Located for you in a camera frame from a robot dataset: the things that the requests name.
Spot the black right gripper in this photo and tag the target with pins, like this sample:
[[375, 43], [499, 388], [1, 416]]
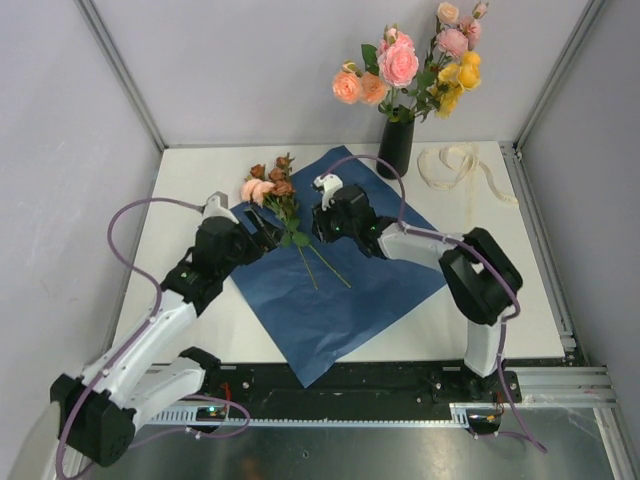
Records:
[[320, 224]]

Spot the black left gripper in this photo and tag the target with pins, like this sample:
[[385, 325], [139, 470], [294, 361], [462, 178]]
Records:
[[265, 238]]

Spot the blue wrapping paper sheet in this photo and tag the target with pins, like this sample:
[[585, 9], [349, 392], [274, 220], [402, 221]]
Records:
[[320, 302]]

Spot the cream printed ribbon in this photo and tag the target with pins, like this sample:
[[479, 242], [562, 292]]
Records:
[[463, 160]]

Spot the pink leafy flower stem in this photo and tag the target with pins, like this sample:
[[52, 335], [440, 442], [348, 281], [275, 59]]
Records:
[[352, 85]]

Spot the large pink rose stem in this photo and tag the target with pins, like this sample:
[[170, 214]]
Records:
[[394, 46]]

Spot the yellow rose stem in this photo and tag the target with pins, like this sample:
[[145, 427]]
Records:
[[452, 82]]

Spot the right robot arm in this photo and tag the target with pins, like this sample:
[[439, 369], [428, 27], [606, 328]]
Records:
[[482, 280]]

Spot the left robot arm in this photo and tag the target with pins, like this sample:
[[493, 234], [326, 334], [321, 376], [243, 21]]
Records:
[[102, 409]]

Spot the black cone vase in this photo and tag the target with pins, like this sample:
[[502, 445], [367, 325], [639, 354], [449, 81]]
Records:
[[395, 149]]

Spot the brown dried rose stem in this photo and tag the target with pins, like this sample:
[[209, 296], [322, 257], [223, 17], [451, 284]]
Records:
[[282, 202]]

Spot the small peach flower stem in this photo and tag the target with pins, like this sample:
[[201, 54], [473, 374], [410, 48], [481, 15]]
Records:
[[255, 191]]

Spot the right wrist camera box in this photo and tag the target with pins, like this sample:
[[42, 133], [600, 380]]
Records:
[[327, 185]]

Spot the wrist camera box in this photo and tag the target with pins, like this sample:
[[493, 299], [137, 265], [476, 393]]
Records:
[[327, 185], [217, 206]]

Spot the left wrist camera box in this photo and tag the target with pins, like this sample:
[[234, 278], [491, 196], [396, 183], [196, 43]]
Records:
[[217, 206]]

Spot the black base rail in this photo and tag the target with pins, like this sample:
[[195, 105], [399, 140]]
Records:
[[358, 392]]

